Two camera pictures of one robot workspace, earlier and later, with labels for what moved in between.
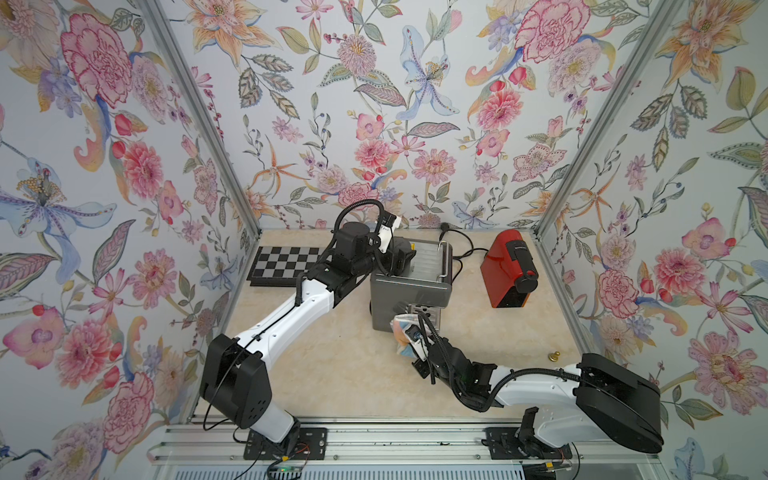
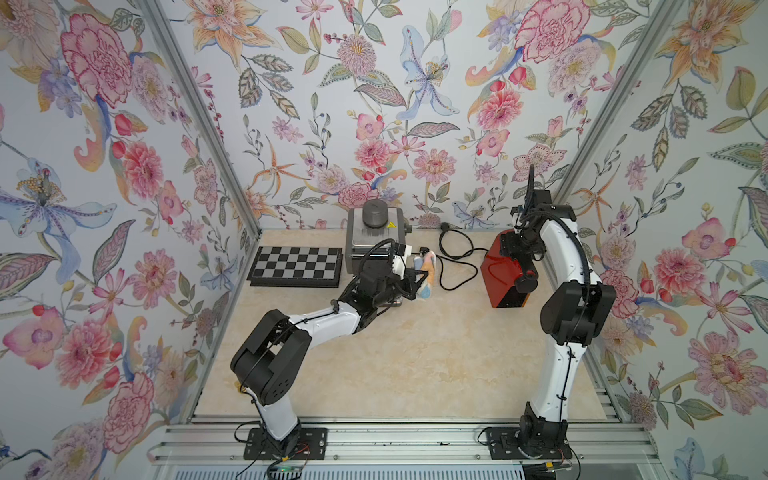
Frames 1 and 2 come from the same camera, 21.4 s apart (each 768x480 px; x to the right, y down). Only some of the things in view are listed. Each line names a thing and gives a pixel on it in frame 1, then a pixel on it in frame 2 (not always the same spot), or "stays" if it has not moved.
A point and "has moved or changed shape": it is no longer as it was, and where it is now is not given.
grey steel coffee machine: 423,289 has moved or changed shape
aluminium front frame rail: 361,438 stays
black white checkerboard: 279,266 stays
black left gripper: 398,267 to 409,286
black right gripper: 420,367 to 507,246
